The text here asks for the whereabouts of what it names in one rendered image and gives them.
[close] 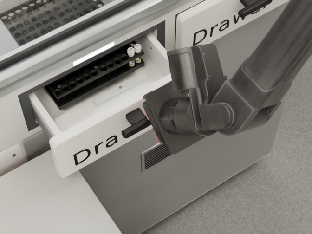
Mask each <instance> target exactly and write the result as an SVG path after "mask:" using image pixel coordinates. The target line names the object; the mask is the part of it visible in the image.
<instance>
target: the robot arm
mask: <svg viewBox="0 0 312 234"><path fill-rule="evenodd" d="M311 55H312V0H290V1H289V3H288V4H287V6H286V7H285V9H284V10H283V11H282V13H281V14H280V16H279V17H278V18H277V20H276V21H275V23H274V24H273V26H272V27H271V29H270V30H269V31H268V33H267V34H266V36H265V37H264V39H263V40H262V41H261V43H260V44H259V45H258V47H257V48H256V49H255V50H254V52H253V53H252V54H251V56H250V57H248V58H247V59H246V60H245V61H244V62H243V63H242V64H241V65H240V67H239V68H238V70H237V71H236V73H235V74H234V75H233V77H232V78H231V79H230V80H228V78H227V76H224V75H223V71H222V67H221V63H220V59H219V55H218V51H217V48H216V46H215V45H214V44H204V45H195V46H191V47H185V48H181V49H176V50H171V51H168V52H167V57H168V62H169V69H170V74H171V79H172V80H171V81H170V82H168V83H167V84H165V85H163V86H161V87H159V88H157V89H156V90H154V91H150V92H149V93H147V94H145V95H144V96H143V99H145V101H144V102H143V111H144V113H145V115H146V117H147V119H148V120H149V121H150V123H151V125H152V127H153V130H154V134H155V136H156V138H157V140H158V142H159V143H166V145H167V147H168V149H169V153H170V154H177V153H178V152H180V151H182V150H184V149H185V148H187V147H189V146H191V145H192V144H194V143H196V142H198V141H200V140H202V139H203V138H204V137H205V136H210V135H212V134H214V133H216V132H219V133H220V134H222V135H225V136H232V135H235V134H239V133H242V132H244V131H247V130H251V129H254V128H257V127H260V126H263V125H264V124H266V123H267V122H268V120H269V119H270V118H271V116H272V115H273V114H274V112H275V111H276V110H277V109H278V107H279V106H280V105H281V104H282V102H281V99H282V98H283V97H284V96H285V94H286V93H287V92H288V90H289V89H290V87H291V86H292V82H293V80H294V79H295V77H296V76H297V74H298V73H299V71H300V70H301V68H302V67H303V66H304V64H305V63H306V62H307V60H308V59H309V58H310V56H311ZM188 94H189V96H188Z"/></svg>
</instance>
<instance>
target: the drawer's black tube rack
mask: <svg viewBox="0 0 312 234"><path fill-rule="evenodd" d="M130 44H137V43H136V42H135V41H132V42H130V43H128V44H126V45H124V46H122V47H120V48H118V49H116V50H114V51H112V52H110V53H108V54H106V55H105V56H103V57H101V58H99V59H97V60H95V61H93V62H91V63H89V64H87V65H85V66H83V67H81V68H79V69H77V70H75V71H73V72H71V73H70V74H68V75H66V76H64V77H62V78H60V79H58V80H56V81H54V82H52V83H50V84H48V85H46V86H44V89H45V90H46V92H47V93H48V94H49V96H50V97H51V99H52V100H53V101H54V103H55V104H56V106H57V107H58V108H59V110H61V109H65V108H66V107H67V106H69V105H71V104H73V103H74V102H76V101H79V100H81V99H82V98H84V97H86V96H88V95H90V94H92V93H94V92H96V91H97V90H101V88H103V87H105V86H107V85H109V84H111V83H113V82H114V81H116V80H118V79H120V78H122V77H124V76H126V75H128V74H130V73H131V72H134V71H135V70H137V69H139V68H141V67H143V66H144V61H143V60H142V59H141V62H140V63H136V61H135V65H134V66H129V63H126V64H125V65H123V66H121V67H119V68H117V69H115V70H113V71H111V72H109V73H107V74H105V75H104V76H102V77H100V78H98V79H96V80H94V81H92V82H90V83H88V84H86V85H84V86H83V87H81V88H79V89H77V90H75V91H73V92H71V93H69V94H67V95H65V96H64V97H62V98H60V99H57V98H56V97H55V96H54V94H53V93H52V90H53V89H55V88H57V87H58V88H60V87H61V85H63V84H65V83H67V82H69V81H71V80H73V79H74V78H76V77H78V76H80V75H82V74H84V73H86V72H88V71H90V70H92V69H94V68H96V69H98V66H100V65H101V64H103V63H105V62H107V61H109V60H111V59H113V58H115V57H117V56H119V55H121V54H123V53H125V52H127V50H128V48H130V47H132V46H131V45H130ZM132 48H134V47H132ZM98 71H99V70H98ZM99 72H100V71H99ZM100 73H101V72H100ZM101 74H102V73H101Z"/></svg>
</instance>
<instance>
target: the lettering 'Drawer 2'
mask: <svg viewBox="0 0 312 234"><path fill-rule="evenodd" d="M259 10H260V9H259ZM259 10H258V11H259ZM258 11H256V12H254V13H251V14H255V13H257V12H258ZM233 17H234V23H235V24H236V23H237V22H238V20H239V16H238V18H237V20H236V16H235V15H234V16H233ZM225 21H227V23H225V24H223V25H222V26H221V27H220V29H219V31H220V32H221V31H223V30H225V29H226V28H228V27H229V19H226V20H224V21H223V22H225ZM223 22H221V24H222V23H223ZM226 24H227V26H226V27H225V28H224V29H221V28H222V27H223V26H224V25H226ZM216 26H218V24H217V25H215V26H214V27H212V28H211V32H210V37H212V34H213V29H214V28H215V27H216ZM202 31H204V33H205V34H204V37H203V39H202V40H201V41H199V42H197V43H195V41H196V34H197V33H199V32H202ZM206 35H207V30H206V29H202V30H200V31H198V32H196V33H194V42H193V46H195V45H197V44H199V43H200V42H202V41H203V40H204V39H205V37H206Z"/></svg>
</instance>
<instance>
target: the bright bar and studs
mask: <svg viewBox="0 0 312 234"><path fill-rule="evenodd" d="M147 80H148V77H147V75H146V74H145V73H144V72H142V73H140V74H138V75H137V76H135V77H133V78H131V79H129V80H127V81H125V82H123V83H122V84H120V85H118V86H116V87H114V88H112V89H110V90H108V91H107V92H105V93H103V94H101V95H99V96H97V97H95V98H94V99H93V103H94V104H95V105H96V107H99V106H101V105H103V104H104V103H106V102H108V101H110V100H112V99H114V98H116V97H117V96H119V95H121V94H123V93H125V92H127V91H129V90H130V89H132V88H134V87H136V86H138V85H140V84H141V83H143V82H145V81H147Z"/></svg>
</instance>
